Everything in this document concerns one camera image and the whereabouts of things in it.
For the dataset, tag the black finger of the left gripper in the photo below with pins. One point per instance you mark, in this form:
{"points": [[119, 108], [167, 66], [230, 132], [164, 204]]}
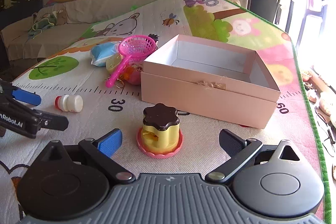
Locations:
{"points": [[50, 121]]}

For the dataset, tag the small white red-cap bottle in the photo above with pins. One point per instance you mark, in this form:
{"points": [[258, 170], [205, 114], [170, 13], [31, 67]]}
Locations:
{"points": [[69, 103]]}

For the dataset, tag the yellow pudding toy brown lid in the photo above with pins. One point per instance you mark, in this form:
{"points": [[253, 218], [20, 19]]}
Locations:
{"points": [[160, 136]]}

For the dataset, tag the beige covered sofa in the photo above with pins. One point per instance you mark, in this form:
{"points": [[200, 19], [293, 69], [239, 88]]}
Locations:
{"points": [[80, 14]]}

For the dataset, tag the pink cartoon toy camera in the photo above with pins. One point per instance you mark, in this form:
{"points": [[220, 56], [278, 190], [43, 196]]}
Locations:
{"points": [[132, 71]]}

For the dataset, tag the green clothes pile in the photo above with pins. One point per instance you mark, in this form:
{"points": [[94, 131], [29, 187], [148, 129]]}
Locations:
{"points": [[46, 22]]}

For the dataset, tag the pink cardboard box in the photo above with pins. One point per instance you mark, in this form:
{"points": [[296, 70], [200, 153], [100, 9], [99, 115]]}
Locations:
{"points": [[212, 79]]}

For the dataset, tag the blue white tissue pack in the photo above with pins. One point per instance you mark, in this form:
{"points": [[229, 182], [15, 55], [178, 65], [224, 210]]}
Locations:
{"points": [[101, 53]]}

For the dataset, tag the pink plastic toy strainer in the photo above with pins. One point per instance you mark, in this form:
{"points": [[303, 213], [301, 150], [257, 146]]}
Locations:
{"points": [[132, 48]]}

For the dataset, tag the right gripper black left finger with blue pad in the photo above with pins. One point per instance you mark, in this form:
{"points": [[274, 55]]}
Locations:
{"points": [[98, 152]]}

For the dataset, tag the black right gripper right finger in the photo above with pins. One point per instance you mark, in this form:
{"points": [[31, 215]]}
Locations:
{"points": [[241, 152]]}

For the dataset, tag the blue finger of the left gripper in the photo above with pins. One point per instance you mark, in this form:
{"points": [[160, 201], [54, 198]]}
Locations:
{"points": [[26, 97]]}

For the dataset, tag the colourful cartoon play mat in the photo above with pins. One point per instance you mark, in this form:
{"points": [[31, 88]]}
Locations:
{"points": [[70, 71]]}

